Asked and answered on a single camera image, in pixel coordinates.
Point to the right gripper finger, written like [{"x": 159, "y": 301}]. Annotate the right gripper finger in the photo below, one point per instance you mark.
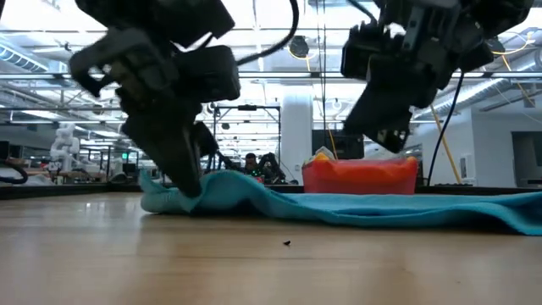
[{"x": 381, "y": 118}]

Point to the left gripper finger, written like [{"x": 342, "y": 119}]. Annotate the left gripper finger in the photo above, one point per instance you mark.
[
  {"x": 173, "y": 156},
  {"x": 207, "y": 140}
]

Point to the orange microfiber towel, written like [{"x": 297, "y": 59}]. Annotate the orange microfiber towel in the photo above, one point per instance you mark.
[{"x": 320, "y": 157}]

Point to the blue microfiber towel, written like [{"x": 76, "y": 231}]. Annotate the blue microfiber towel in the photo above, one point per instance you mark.
[{"x": 339, "y": 207}]

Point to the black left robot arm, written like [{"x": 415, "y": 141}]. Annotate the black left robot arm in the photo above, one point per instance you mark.
[{"x": 169, "y": 17}]

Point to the black background robot arm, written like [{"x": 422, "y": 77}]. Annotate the black background robot arm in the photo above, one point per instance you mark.
[{"x": 273, "y": 165}]

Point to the black perforated computer case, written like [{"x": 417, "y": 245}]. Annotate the black perforated computer case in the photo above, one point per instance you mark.
[{"x": 351, "y": 142}]

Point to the small round hanging reel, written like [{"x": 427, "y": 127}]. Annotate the small round hanging reel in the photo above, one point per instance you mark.
[{"x": 336, "y": 103}]

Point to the person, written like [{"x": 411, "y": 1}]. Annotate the person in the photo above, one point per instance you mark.
[{"x": 251, "y": 163}]

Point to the red plastic tray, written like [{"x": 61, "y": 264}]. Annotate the red plastic tray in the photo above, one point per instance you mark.
[{"x": 360, "y": 178}]

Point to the white building pillar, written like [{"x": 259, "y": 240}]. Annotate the white building pillar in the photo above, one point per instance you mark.
[{"x": 296, "y": 127}]

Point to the white background robot figure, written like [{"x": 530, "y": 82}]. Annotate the white background robot figure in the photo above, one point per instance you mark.
[{"x": 64, "y": 144}]

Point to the long white light bar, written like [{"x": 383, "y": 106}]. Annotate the long white light bar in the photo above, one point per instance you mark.
[{"x": 288, "y": 75}]

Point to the black curved tube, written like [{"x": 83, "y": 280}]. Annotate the black curved tube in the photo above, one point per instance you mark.
[{"x": 12, "y": 173}]

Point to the black background frame stand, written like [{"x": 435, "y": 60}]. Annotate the black background frame stand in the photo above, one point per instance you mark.
[{"x": 247, "y": 107}]

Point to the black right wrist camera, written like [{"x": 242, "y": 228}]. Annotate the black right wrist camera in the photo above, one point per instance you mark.
[{"x": 360, "y": 53}]

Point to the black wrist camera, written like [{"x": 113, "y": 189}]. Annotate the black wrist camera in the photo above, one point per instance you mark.
[
  {"x": 209, "y": 74},
  {"x": 360, "y": 53}
]

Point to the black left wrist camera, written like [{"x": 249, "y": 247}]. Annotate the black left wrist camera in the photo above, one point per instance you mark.
[{"x": 209, "y": 74}]

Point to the black metal table frame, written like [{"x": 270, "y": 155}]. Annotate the black metal table frame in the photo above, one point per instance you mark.
[{"x": 63, "y": 188}]

